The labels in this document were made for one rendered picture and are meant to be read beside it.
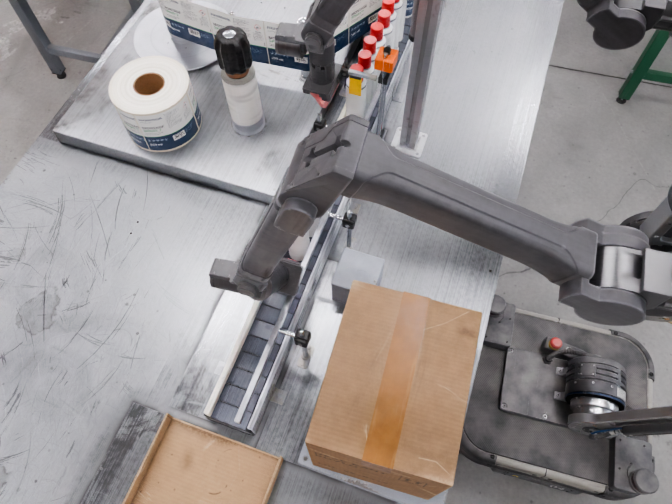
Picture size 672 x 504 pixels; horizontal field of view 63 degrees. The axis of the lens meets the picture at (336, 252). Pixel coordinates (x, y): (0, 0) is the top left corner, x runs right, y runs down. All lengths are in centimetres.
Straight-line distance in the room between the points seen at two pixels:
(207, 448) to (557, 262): 84
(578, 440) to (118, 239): 148
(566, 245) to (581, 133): 224
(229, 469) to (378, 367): 43
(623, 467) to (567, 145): 149
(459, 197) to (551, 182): 207
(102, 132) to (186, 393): 76
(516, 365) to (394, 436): 106
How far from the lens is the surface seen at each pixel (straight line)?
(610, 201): 271
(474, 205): 62
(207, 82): 169
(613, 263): 72
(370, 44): 145
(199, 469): 124
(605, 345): 210
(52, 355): 142
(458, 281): 136
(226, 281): 107
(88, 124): 169
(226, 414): 120
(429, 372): 96
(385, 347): 97
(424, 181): 60
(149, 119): 146
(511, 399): 190
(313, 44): 120
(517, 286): 235
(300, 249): 125
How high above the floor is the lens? 203
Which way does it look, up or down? 62 degrees down
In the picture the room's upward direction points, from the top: 1 degrees counter-clockwise
